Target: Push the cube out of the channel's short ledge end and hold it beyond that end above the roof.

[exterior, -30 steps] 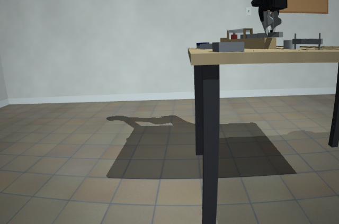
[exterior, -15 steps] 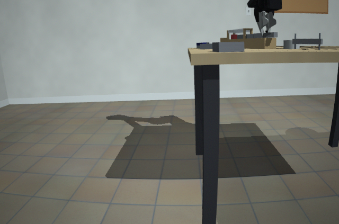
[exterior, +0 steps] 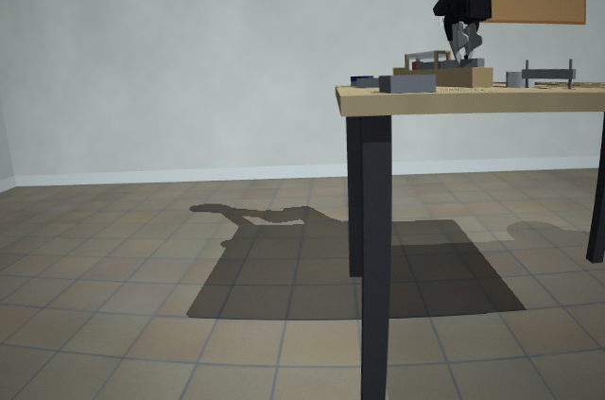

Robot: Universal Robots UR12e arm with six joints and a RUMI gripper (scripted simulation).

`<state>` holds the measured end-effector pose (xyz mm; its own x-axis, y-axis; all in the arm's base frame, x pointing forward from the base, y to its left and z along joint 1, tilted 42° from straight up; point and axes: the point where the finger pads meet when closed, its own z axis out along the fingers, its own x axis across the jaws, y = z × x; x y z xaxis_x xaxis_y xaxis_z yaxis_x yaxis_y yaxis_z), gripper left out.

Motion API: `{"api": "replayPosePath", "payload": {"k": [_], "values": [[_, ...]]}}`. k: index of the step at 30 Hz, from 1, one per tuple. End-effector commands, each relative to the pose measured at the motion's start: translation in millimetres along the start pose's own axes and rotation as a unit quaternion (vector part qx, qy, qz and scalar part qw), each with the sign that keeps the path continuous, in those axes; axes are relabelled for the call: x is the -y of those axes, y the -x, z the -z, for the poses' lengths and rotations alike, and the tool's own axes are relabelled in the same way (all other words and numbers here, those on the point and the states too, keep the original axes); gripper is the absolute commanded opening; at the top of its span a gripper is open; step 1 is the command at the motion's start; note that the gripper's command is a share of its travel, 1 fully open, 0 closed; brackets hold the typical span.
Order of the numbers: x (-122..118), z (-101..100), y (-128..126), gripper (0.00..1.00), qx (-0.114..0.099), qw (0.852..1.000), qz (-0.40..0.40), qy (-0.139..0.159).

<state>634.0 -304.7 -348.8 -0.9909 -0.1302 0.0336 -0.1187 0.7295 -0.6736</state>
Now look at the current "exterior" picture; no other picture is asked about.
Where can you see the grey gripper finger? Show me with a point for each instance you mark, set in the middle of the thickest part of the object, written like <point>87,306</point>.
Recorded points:
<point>475,40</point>
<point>455,35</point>

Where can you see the clear glass channel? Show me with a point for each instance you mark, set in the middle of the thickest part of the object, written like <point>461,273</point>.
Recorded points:
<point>422,60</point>

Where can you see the grey cylinder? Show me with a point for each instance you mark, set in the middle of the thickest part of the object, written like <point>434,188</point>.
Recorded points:
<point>514,79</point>

